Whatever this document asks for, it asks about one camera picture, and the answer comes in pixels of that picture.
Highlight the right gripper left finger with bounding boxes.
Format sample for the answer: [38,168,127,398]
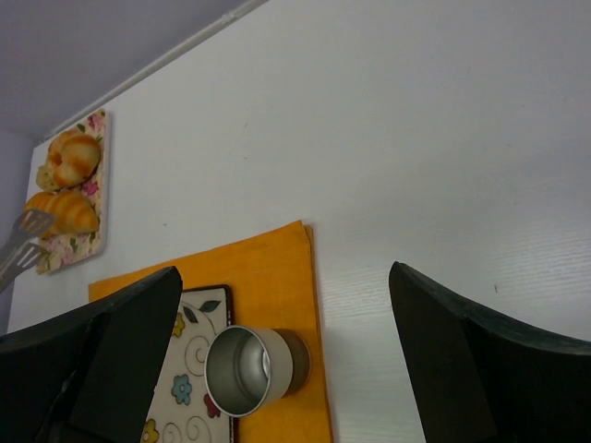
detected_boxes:
[1,267,182,442]

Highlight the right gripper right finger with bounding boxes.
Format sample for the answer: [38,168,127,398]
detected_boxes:
[389,262,590,442]

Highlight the metal serving tongs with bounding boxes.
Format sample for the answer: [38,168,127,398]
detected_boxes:
[1,209,54,292]

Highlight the striped croissant bread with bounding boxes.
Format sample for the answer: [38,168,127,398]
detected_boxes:
[24,190,100,239]

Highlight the floral bread tray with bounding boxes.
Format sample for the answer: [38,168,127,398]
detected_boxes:
[36,109,111,275]

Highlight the herb flat bread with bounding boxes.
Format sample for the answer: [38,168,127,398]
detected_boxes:
[36,164,60,192]

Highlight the round twisted bread roll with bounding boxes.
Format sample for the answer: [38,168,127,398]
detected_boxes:
[45,129,102,190]

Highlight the square floral ceramic plate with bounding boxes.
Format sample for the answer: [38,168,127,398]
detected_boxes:
[140,285,236,443]

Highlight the small metal cup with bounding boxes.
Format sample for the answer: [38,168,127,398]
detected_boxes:
[204,325,312,418]

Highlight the orange placemat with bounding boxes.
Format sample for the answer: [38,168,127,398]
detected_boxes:
[88,220,334,443]

